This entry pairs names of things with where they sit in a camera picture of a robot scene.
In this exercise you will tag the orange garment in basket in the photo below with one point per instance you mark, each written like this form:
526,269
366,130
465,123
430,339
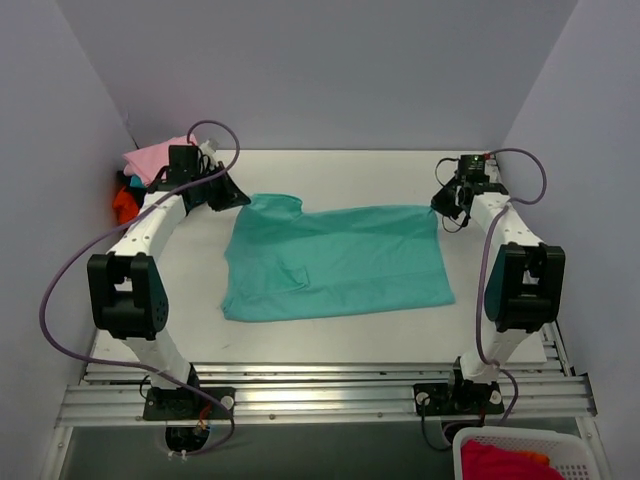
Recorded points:
534,460

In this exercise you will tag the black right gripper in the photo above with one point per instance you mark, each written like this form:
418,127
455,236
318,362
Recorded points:
447,198

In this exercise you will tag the black folded patterned t shirt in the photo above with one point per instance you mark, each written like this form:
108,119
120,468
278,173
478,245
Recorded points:
130,181

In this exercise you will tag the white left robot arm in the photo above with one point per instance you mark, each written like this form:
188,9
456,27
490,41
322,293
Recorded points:
128,298

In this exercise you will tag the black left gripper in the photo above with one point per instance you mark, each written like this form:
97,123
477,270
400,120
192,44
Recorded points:
220,191

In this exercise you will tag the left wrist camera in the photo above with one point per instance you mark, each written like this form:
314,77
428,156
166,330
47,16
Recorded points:
209,147

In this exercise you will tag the magenta t shirt in basket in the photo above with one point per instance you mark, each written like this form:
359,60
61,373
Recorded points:
481,461

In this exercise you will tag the teal t shirt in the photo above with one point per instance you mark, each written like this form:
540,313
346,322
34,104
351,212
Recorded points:
288,264

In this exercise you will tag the pink folded t shirt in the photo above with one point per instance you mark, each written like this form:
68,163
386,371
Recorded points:
145,163

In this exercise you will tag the white plastic laundry basket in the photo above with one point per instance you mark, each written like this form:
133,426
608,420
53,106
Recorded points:
568,454

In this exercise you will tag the aluminium table frame rails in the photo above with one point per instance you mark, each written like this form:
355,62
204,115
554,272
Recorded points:
315,398

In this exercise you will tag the orange folded t shirt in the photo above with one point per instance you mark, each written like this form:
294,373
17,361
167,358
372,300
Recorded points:
127,204

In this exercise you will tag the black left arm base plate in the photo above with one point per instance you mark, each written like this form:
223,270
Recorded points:
179,404

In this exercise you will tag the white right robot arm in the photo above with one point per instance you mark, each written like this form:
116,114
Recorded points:
520,280

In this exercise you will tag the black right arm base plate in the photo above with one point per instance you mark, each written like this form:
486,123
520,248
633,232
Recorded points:
440,399

